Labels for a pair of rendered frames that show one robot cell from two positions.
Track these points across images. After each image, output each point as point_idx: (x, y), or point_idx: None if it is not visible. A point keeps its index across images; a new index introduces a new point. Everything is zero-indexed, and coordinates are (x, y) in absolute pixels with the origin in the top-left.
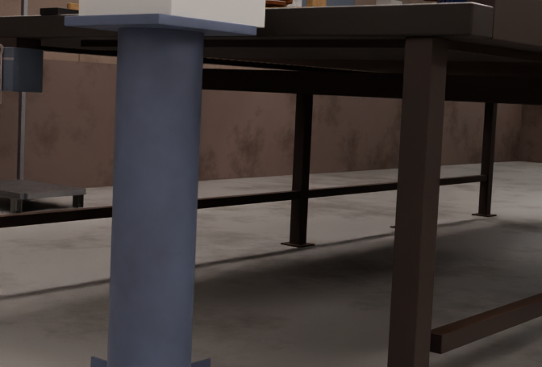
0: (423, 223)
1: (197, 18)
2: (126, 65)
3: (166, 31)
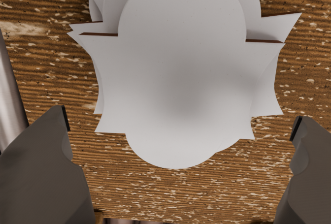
0: None
1: None
2: None
3: None
